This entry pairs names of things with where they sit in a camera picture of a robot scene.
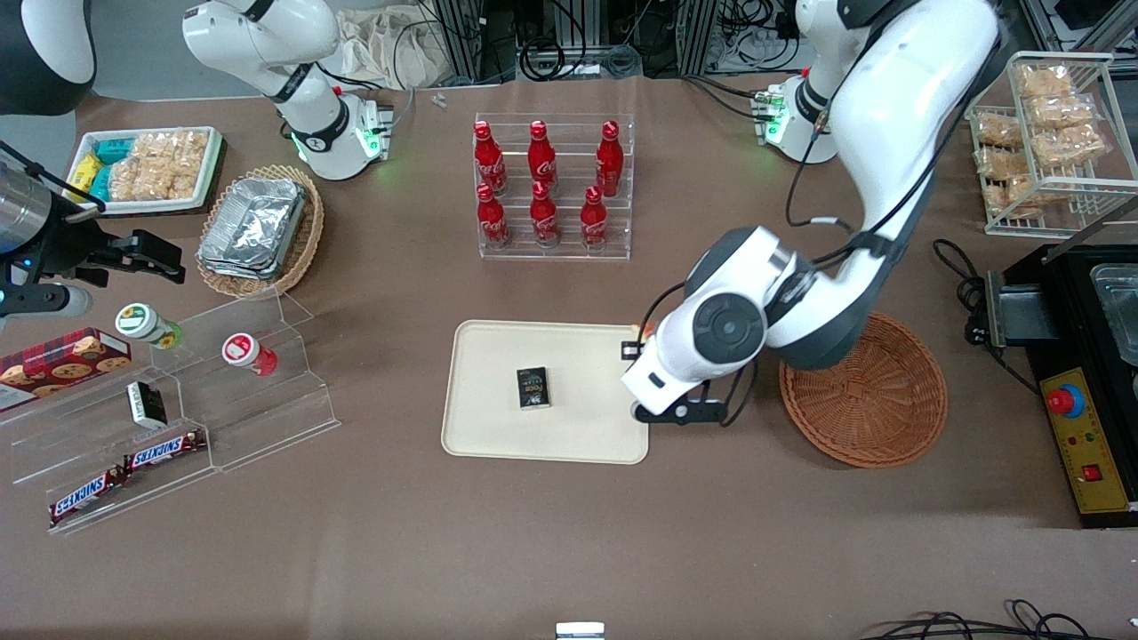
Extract clear bag of crackers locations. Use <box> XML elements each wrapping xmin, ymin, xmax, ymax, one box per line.
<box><xmin>173</xmin><ymin>131</ymin><xmax>211</xmax><ymax>202</ymax></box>
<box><xmin>139</xmin><ymin>164</ymin><xmax>179</xmax><ymax>202</ymax></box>
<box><xmin>133</xmin><ymin>132</ymin><xmax>179</xmax><ymax>166</ymax></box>
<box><xmin>108</xmin><ymin>160</ymin><xmax>143</xmax><ymax>202</ymax></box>

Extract Snickers chocolate bar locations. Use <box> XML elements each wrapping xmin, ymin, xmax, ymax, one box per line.
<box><xmin>49</xmin><ymin>468</ymin><xmax>128</xmax><ymax>525</ymax></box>
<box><xmin>123</xmin><ymin>430</ymin><xmax>208</xmax><ymax>472</ymax></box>

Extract white rectangular snack tray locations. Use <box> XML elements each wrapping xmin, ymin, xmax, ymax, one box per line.
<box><xmin>76</xmin><ymin>126</ymin><xmax>225</xmax><ymax>216</ymax></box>

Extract red cola bottle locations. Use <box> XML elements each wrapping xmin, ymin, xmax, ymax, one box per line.
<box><xmin>528</xmin><ymin>121</ymin><xmax>558</xmax><ymax>196</ymax></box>
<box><xmin>474</xmin><ymin>121</ymin><xmax>508</xmax><ymax>196</ymax></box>
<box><xmin>530</xmin><ymin>181</ymin><xmax>560</xmax><ymax>248</ymax></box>
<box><xmin>596</xmin><ymin>121</ymin><xmax>625</xmax><ymax>198</ymax></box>
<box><xmin>477</xmin><ymin>184</ymin><xmax>512</xmax><ymax>250</ymax></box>
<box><xmin>581</xmin><ymin>185</ymin><xmax>609</xmax><ymax>252</ymax></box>

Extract green bottle sunflower cap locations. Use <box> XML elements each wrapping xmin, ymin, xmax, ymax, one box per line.
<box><xmin>116</xmin><ymin>303</ymin><xmax>184</xmax><ymax>349</ymax></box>

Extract clear acrylic stepped shelf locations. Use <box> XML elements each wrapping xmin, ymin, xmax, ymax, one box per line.
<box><xmin>0</xmin><ymin>289</ymin><xmax>341</xmax><ymax>536</ymax></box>

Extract beige plastic tray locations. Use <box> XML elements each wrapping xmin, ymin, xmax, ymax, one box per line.
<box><xmin>441</xmin><ymin>320</ymin><xmax>651</xmax><ymax>465</ymax></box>

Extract beige cloth bag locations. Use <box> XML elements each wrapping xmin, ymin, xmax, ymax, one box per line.
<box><xmin>333</xmin><ymin>7</ymin><xmax>456</xmax><ymax>90</ymax></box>

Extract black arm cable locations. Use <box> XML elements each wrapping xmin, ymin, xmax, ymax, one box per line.
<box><xmin>786</xmin><ymin>53</ymin><xmax>998</xmax><ymax>234</ymax></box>

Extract black base cables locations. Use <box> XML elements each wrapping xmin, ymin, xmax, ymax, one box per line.
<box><xmin>683</xmin><ymin>75</ymin><xmax>776</xmax><ymax>122</ymax></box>

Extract black floor cables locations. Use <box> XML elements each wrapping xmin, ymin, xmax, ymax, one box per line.
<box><xmin>858</xmin><ymin>600</ymin><xmax>1103</xmax><ymax>640</ymax></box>

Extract aluminium frame post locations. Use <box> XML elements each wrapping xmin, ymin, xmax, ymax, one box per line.
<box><xmin>436</xmin><ymin>0</ymin><xmax>486</xmax><ymax>85</ymax></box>
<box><xmin>679</xmin><ymin>0</ymin><xmax>717</xmax><ymax>77</ymax></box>

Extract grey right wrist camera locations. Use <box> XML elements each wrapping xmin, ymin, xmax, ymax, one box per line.
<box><xmin>0</xmin><ymin>283</ymin><xmax>93</xmax><ymax>320</ymax></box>

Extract clear acrylic bottle rack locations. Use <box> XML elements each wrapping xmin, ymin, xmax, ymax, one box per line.
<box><xmin>474</xmin><ymin>112</ymin><xmax>637</xmax><ymax>261</ymax></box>

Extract yellow emergency stop control panel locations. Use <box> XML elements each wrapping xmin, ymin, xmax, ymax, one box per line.
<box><xmin>1040</xmin><ymin>368</ymin><xmax>1136</xmax><ymax>517</ymax></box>

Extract small black card box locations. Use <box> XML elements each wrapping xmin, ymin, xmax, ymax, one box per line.
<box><xmin>517</xmin><ymin>366</ymin><xmax>551</xmax><ymax>411</ymax></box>

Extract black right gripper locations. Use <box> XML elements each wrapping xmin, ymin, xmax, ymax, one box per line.
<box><xmin>27</xmin><ymin>197</ymin><xmax>187</xmax><ymax>287</ymax></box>

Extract black table cable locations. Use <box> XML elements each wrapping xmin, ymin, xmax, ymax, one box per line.
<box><xmin>933</xmin><ymin>238</ymin><xmax>993</xmax><ymax>345</ymax></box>

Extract black and white small box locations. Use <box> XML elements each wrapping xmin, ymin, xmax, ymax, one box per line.
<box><xmin>126</xmin><ymin>380</ymin><xmax>168</xmax><ymax>429</ymax></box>

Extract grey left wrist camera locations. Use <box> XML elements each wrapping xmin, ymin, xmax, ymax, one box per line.
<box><xmin>631</xmin><ymin>400</ymin><xmax>726</xmax><ymax>427</ymax></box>

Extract stacked aluminium foil trays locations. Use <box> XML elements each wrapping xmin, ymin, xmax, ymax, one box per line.
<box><xmin>197</xmin><ymin>176</ymin><xmax>308</xmax><ymax>281</ymax></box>

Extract red cookie box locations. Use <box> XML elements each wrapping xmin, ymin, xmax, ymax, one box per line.
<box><xmin>0</xmin><ymin>328</ymin><xmax>132</xmax><ymax>412</ymax></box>

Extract tan oval wicker basket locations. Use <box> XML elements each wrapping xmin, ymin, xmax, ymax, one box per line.
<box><xmin>196</xmin><ymin>164</ymin><xmax>325</xmax><ymax>299</ymax></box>

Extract clear plastic container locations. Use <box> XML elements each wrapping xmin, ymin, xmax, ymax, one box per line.
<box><xmin>1089</xmin><ymin>262</ymin><xmax>1138</xmax><ymax>367</ymax></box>

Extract black cable bundle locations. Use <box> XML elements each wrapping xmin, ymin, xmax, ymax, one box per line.
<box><xmin>516</xmin><ymin>0</ymin><xmax>643</xmax><ymax>83</ymax></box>

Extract red bottle white cap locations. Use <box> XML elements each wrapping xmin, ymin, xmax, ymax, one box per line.
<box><xmin>221</xmin><ymin>332</ymin><xmax>279</xmax><ymax>377</ymax></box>

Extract brown round wicker basket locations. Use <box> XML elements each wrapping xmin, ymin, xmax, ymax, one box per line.
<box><xmin>779</xmin><ymin>313</ymin><xmax>949</xmax><ymax>469</ymax></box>

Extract wire basket of pastries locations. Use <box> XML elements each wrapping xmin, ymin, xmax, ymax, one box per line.
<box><xmin>966</xmin><ymin>52</ymin><xmax>1138</xmax><ymax>237</ymax></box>

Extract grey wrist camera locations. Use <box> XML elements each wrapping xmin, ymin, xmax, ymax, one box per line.
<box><xmin>631</xmin><ymin>400</ymin><xmax>726</xmax><ymax>427</ymax></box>
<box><xmin>0</xmin><ymin>283</ymin><xmax>93</xmax><ymax>320</ymax></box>

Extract bagged fried snack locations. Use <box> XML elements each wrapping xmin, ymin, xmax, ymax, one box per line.
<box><xmin>1027</xmin><ymin>95</ymin><xmax>1096</xmax><ymax>131</ymax></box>
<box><xmin>1018</xmin><ymin>64</ymin><xmax>1070</xmax><ymax>98</ymax></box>
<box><xmin>1031</xmin><ymin>124</ymin><xmax>1109</xmax><ymax>171</ymax></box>
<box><xmin>974</xmin><ymin>116</ymin><xmax>1025</xmax><ymax>148</ymax></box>
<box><xmin>976</xmin><ymin>147</ymin><xmax>1030</xmax><ymax>180</ymax></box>
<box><xmin>982</xmin><ymin>178</ymin><xmax>1039</xmax><ymax>220</ymax></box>

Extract black machine housing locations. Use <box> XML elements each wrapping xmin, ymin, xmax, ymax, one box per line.
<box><xmin>985</xmin><ymin>242</ymin><xmax>1138</xmax><ymax>531</ymax></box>

